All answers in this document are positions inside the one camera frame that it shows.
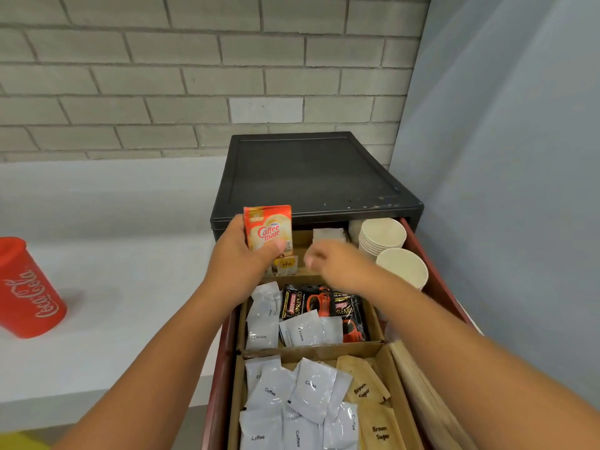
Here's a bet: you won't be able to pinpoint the person's left hand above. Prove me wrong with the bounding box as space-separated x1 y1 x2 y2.
202 214 286 301

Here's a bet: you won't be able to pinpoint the person's right hand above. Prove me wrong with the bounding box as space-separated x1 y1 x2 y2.
304 239 383 298

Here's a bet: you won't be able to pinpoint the orange creamer packet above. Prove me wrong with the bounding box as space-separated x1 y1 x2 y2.
243 205 294 268

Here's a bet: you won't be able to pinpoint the person's left forearm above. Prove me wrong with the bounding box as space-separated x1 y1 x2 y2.
52 282 258 450

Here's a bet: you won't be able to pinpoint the person's right forearm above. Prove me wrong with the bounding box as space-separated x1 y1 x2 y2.
367 272 600 450

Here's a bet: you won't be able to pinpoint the small yellow tea bag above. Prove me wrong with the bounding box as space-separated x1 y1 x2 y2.
274 255 300 277

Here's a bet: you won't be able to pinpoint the clear white packets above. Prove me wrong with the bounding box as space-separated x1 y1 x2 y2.
312 227 348 245

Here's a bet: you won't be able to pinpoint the white cream sachet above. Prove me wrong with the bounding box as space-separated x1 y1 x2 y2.
320 316 344 345
245 295 281 351
278 309 326 348
250 281 283 320

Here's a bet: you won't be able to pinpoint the black coffee sachet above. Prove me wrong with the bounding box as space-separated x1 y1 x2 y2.
332 292 369 343
280 284 334 321

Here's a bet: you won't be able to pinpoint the stack of white paper cups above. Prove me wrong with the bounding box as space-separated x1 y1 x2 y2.
358 217 408 259

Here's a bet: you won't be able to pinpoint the black drawer cabinet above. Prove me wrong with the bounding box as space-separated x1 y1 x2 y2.
210 132 425 243

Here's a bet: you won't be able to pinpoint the white paper cup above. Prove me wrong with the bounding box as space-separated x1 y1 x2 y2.
375 247 429 292

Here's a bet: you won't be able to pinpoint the cardboard drawer divider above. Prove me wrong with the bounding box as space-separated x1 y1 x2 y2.
227 228 425 450

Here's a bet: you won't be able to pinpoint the brown sugar sachet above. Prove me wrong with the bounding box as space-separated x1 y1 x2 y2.
357 402 407 450
336 354 391 405

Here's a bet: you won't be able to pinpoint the red drawer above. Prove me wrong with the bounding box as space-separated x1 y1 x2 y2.
201 217 480 450

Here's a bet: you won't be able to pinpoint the pile of white coffee sachets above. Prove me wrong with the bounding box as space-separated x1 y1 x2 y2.
238 355 360 450

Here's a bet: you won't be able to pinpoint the brown cardboard flap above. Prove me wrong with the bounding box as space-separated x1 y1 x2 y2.
388 339 480 450

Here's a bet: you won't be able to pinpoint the red plastic cup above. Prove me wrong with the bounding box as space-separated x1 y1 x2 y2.
0 237 68 340

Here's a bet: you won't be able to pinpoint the yellow object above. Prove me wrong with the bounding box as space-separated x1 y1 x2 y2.
0 431 51 450

